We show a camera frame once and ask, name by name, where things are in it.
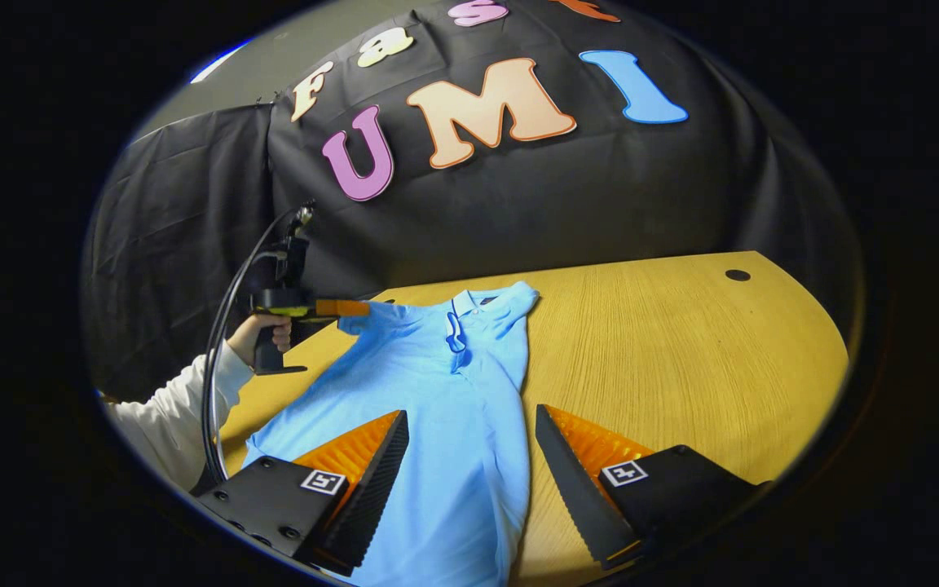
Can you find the black backdrop cloth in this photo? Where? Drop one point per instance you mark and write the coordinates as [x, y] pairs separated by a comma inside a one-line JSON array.
[[567, 204]]

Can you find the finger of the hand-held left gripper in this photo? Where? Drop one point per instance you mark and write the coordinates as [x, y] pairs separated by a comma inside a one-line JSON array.
[[343, 308]]

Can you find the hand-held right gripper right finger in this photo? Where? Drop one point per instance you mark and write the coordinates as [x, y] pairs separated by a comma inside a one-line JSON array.
[[575, 489]]

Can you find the light blue polo T-shirt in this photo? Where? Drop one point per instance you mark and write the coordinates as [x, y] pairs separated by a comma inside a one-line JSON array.
[[445, 424]]

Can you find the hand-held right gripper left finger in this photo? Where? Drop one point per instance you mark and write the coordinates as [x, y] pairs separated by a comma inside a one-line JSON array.
[[376, 489]]

